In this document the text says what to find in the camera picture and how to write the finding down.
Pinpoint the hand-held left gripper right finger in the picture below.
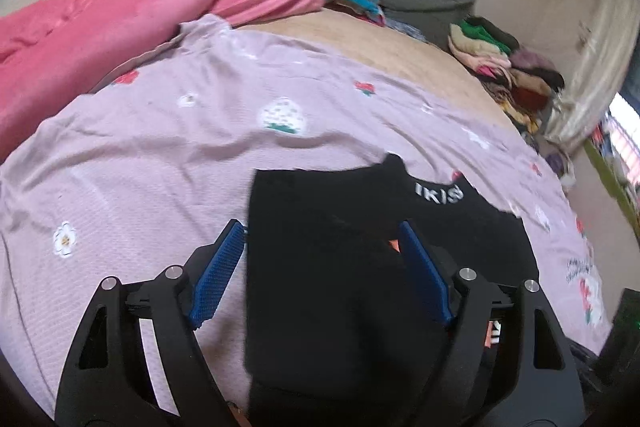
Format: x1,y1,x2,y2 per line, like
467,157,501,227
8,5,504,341
397,219,586,427

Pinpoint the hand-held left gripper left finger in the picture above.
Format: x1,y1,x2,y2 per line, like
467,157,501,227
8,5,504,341
55,219,248,427

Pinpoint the black garment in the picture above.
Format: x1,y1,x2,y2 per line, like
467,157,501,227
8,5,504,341
242,153,541,427

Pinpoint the pile of mixed clothes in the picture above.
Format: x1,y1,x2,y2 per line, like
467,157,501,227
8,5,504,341
447,17,566,138

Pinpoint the purple printed bedsheet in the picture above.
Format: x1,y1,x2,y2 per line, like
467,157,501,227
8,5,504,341
0,14,613,418

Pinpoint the green ledge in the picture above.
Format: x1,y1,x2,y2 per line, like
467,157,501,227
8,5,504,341
582,139,640,230

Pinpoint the purple and white cloth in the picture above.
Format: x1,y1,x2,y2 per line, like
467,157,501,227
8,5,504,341
545,147,577,194

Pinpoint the beige mattress cover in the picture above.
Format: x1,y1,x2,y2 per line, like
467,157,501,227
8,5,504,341
235,7,521,132

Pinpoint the blue patterned cloth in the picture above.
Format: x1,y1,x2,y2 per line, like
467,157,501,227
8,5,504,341
387,19,427,44

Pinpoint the pink blanket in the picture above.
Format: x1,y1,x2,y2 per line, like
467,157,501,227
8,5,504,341
0,0,327,162

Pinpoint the cream curtain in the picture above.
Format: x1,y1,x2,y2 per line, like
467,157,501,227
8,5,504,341
542,0,640,155

